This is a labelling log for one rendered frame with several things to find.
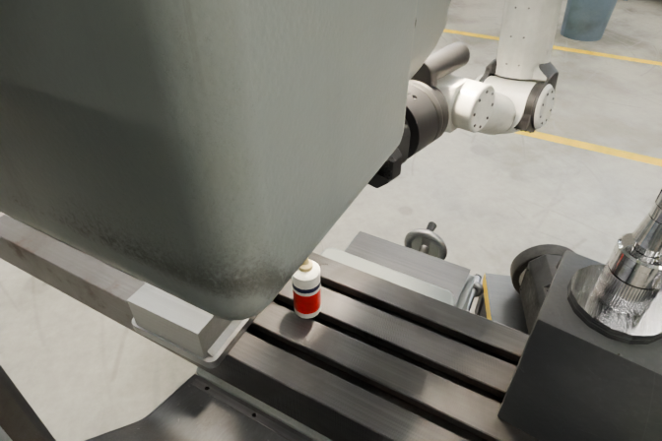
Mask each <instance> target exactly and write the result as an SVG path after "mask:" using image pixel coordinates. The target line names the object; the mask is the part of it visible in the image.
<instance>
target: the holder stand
mask: <svg viewBox="0 0 662 441"><path fill-rule="evenodd" d="M604 267H605V264H603V263H600V262H597V261H595V260H592V259H589V258H587V257H584V256H581V255H579V254H576V253H573V252H571V251H567V250H566V251H565V252H564V253H563V256H562V259H561V261H560V264H559V266H558V268H557V271H556V273H555V276H554V278H553V280H552V283H551V285H550V288H549V290H548V293H547V295H546V297H545V300H544V302H543V305H542V307H541V309H540V312H539V314H538V317H537V319H536V322H535V324H534V326H533V329H532V331H531V334H530V336H529V338H528V341H527V343H526V346H525V348H524V350H523V352H522V354H521V357H520V359H519V362H518V364H517V367H516V369H515V371H514V374H513V376H512V379H511V381H510V384H509V386H508V388H507V391H506V393H505V396H504V398H503V401H502V403H501V405H500V408H499V410H498V413H497V416H498V417H499V418H501V419H502V420H504V421H506V422H508V423H509V424H511V425H513V426H515V427H516V428H518V429H520V430H522V431H523V432H525V433H527V434H529V435H531V436H532V437H534V438H536V439H538V440H539V441H662V287H661V289H660V291H659V292H658V294H657V295H656V297H655V298H654V300H653V302H652V303H651V305H650V306H649V308H648V310H647V311H646V312H645V313H644V314H643V315H640V316H635V317H631V316H625V315H621V314H618V313H616V312H614V311H612V310H610V309H609V308H607V307H606V306H605V305H603V304H602V303H601V302H600V301H599V299H598V298H597V296H596V294H595V291H594V287H595V285H596V283H597V282H598V280H599V278H600V275H601V273H602V271H603V269H604Z"/></svg>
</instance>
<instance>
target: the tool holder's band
mask: <svg viewBox="0 0 662 441"><path fill-rule="evenodd" d="M633 244H634V239H633V238H632V233H626V234H624V235H622V236H621V237H620V238H619V239H618V241H617V243H616V245H615V252H616V254H617V256H618V257H619V259H620V260H621V261H622V262H623V263H625V264H626V265H627V266H629V267H630V268H632V269H634V270H636V271H638V272H641V273H643V274H647V275H651V276H662V256H660V257H649V256H646V255H643V254H641V253H640V252H638V251H637V250H636V249H635V247H634V245H633Z"/></svg>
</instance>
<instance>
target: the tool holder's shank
mask: <svg viewBox="0 0 662 441"><path fill-rule="evenodd" d="M632 238H633V239H634V244H633V245H634V247H635V249H636V250H637V251H638V252H640V253H641V254H643V255H646V256H649V257H660V256H662V189H661V191H660V193H659V195H658V196H657V198H656V200H655V202H654V204H653V206H652V208H651V210H650V212H649V213H648V214H647V215H646V217H645V218H644V219H643V220H642V222H641V223H640V224H639V225H638V227H637V228H636V229H635V230H634V232H633V233H632Z"/></svg>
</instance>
